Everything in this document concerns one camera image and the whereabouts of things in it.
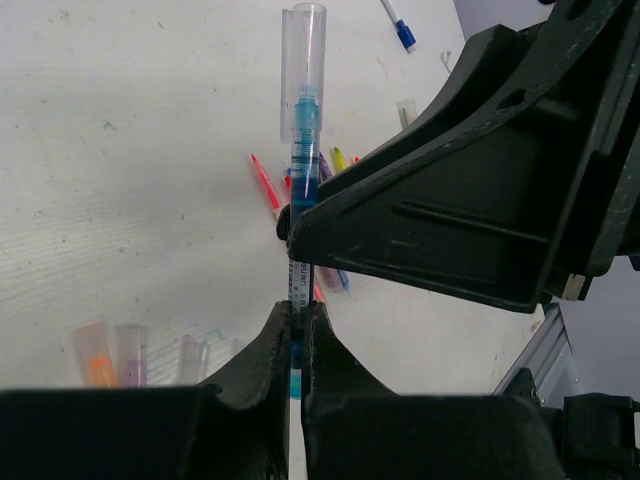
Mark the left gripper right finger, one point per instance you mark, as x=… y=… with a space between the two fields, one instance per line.
x=345 y=435

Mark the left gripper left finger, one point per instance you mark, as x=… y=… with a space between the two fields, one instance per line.
x=242 y=429

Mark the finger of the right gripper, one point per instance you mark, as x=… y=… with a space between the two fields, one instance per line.
x=400 y=213
x=283 y=223

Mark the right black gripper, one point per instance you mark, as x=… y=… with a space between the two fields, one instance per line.
x=561 y=153

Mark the pink highlighter pen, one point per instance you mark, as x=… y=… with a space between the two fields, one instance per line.
x=270 y=193
x=318 y=291

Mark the yellow highlighter pen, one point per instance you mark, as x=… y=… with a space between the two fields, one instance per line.
x=339 y=161

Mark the clear purple pen cap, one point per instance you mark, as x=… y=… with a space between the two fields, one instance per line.
x=131 y=358

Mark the clear orange pen cap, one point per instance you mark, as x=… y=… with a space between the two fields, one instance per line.
x=94 y=357

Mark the clear blue pen cap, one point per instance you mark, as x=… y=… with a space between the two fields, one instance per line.
x=303 y=47

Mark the purple pen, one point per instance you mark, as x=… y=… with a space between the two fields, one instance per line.
x=324 y=169

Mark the dark blue gel pen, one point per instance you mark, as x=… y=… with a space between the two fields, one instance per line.
x=344 y=280

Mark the blue capped white pen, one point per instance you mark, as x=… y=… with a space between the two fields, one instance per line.
x=403 y=31

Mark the aluminium front rail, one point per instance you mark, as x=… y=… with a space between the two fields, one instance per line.
x=546 y=369

